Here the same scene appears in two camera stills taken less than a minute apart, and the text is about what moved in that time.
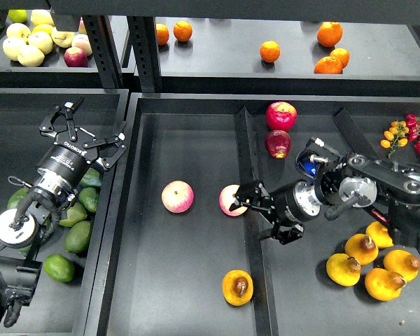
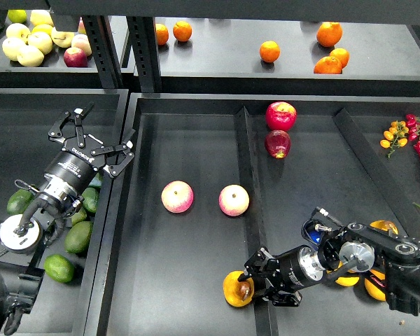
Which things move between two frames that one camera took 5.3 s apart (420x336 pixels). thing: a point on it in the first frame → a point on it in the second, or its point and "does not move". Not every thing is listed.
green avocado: [59, 267] does not move
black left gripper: [69, 157] → [83, 156]
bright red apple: [281, 115] does not move
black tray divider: [253, 229] does not move
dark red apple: [278, 143] does not move
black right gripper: [295, 202] → [285, 272]
